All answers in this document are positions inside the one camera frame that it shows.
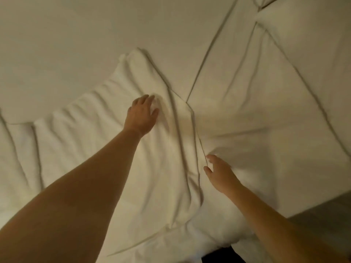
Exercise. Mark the person's right hand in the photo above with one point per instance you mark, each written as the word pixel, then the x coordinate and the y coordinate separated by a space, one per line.
pixel 223 176

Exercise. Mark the person's left hand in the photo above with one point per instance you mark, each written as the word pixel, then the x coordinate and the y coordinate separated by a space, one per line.
pixel 139 117

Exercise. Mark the person's right thumb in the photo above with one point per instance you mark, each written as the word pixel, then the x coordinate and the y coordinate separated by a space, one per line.
pixel 207 171

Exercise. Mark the person's left thumb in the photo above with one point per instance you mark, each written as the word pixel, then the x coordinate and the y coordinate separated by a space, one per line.
pixel 155 113

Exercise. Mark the white duvet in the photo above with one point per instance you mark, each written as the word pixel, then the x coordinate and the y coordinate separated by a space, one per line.
pixel 161 172

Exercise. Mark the large white pillow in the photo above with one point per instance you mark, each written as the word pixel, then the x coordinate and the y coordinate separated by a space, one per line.
pixel 263 117

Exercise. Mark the person's right forearm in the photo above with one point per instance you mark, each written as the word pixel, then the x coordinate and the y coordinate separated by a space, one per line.
pixel 274 230

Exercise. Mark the person's left forearm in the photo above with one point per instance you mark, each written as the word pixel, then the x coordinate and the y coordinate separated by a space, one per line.
pixel 71 205

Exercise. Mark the person's dark clothing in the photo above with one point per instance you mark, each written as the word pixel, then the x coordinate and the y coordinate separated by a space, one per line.
pixel 219 256

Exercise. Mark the white bed sheet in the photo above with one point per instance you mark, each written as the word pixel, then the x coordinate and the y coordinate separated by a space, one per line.
pixel 82 43

